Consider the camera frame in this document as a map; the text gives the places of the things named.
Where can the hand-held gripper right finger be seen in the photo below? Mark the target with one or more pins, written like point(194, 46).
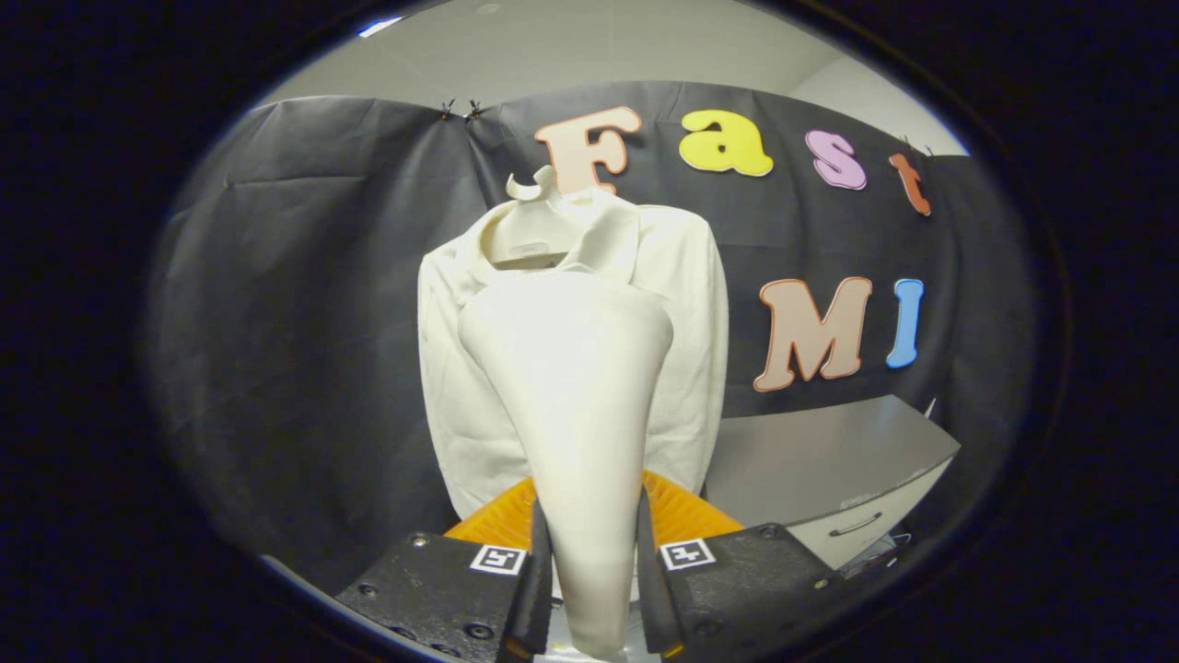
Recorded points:
point(649, 599)

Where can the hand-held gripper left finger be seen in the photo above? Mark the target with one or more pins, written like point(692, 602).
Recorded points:
point(539, 599)

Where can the white garment steamer head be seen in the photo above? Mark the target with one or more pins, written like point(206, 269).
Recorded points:
point(571, 387)

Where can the cream button-up shirt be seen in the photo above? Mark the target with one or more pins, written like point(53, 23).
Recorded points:
point(682, 322)

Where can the grey and white cabinet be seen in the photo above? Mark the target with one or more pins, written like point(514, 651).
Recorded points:
point(811, 460)

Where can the white plastic hanger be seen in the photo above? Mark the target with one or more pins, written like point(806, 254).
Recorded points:
point(530, 238)

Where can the black backdrop cloth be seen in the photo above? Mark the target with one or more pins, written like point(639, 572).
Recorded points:
point(276, 295)

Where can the black binder clip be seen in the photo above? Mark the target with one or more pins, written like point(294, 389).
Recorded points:
point(448, 110)
point(474, 110)

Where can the ceiling light panel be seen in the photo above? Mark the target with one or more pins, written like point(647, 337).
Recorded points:
point(379, 27)

